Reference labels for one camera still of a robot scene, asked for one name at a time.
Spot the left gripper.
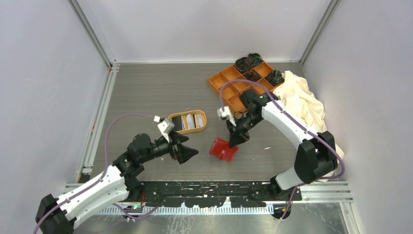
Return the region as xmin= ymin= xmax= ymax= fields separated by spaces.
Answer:
xmin=140 ymin=130 xmax=198 ymax=163

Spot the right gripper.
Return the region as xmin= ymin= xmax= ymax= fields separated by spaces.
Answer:
xmin=226 ymin=111 xmax=264 ymax=148

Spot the red card holder wallet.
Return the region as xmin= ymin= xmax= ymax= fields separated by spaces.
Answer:
xmin=209 ymin=137 xmax=239 ymax=162

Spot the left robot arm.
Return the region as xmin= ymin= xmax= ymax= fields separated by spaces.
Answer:
xmin=34 ymin=131 xmax=199 ymax=234

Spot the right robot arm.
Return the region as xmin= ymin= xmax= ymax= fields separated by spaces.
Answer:
xmin=217 ymin=88 xmax=339 ymax=200

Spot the oval wooden card tray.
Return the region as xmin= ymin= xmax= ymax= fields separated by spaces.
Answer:
xmin=168 ymin=110 xmax=207 ymax=135

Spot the black card in tray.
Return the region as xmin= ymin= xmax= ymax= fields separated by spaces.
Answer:
xmin=171 ymin=116 xmax=184 ymax=132

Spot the orange compartment tray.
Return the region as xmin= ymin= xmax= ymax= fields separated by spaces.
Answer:
xmin=207 ymin=62 xmax=279 ymax=113

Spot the dark rolled sock in tray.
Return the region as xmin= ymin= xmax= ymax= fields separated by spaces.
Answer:
xmin=244 ymin=71 xmax=262 ymax=82

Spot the dark camouflage rolled sock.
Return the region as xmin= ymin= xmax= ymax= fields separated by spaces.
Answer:
xmin=265 ymin=70 xmax=284 ymax=87

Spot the cream cloth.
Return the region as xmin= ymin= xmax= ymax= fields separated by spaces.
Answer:
xmin=272 ymin=70 xmax=345 ymax=183

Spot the dark green rolled sock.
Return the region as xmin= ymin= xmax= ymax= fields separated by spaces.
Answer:
xmin=247 ymin=53 xmax=263 ymax=67

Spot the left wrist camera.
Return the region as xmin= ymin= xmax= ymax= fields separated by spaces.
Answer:
xmin=153 ymin=116 xmax=174 ymax=143

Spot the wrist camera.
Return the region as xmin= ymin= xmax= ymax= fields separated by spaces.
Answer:
xmin=217 ymin=106 xmax=236 ymax=126
xmin=153 ymin=116 xmax=174 ymax=143

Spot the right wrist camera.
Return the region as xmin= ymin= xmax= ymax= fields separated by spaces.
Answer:
xmin=217 ymin=106 xmax=236 ymax=126

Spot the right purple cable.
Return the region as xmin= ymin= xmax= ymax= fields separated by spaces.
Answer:
xmin=219 ymin=79 xmax=346 ymax=220

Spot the purple cable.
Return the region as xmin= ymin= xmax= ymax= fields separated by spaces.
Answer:
xmin=32 ymin=113 xmax=162 ymax=234
xmin=219 ymin=79 xmax=346 ymax=220

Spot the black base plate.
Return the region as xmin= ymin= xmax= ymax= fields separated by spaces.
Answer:
xmin=125 ymin=181 xmax=301 ymax=208

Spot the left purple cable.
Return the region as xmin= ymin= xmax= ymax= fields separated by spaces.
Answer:
xmin=32 ymin=113 xmax=162 ymax=234

